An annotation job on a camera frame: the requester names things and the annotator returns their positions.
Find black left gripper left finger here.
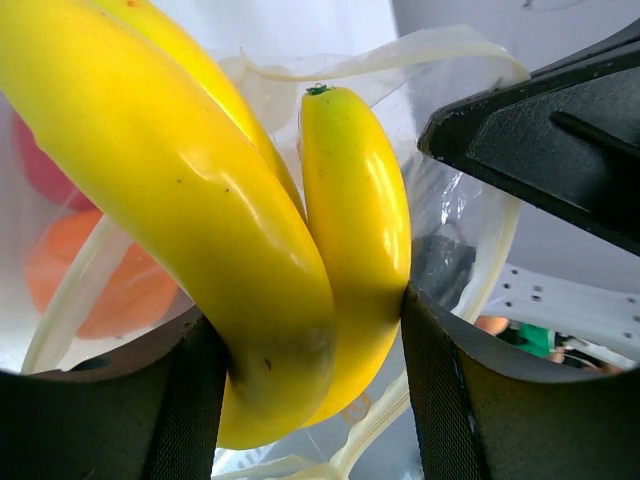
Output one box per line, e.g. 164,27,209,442
1,308,229,479

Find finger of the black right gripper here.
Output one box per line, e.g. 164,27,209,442
418,22,639,254

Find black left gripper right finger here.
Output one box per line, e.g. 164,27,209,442
402,287,639,479

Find orange fruit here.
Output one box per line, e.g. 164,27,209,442
25,209,178,347

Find clear polka dot zip bag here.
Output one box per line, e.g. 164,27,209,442
1,25,527,479

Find yellow banana bunch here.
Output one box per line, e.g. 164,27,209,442
0,0,414,451

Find red apple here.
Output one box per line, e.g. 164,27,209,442
11,110,95,211

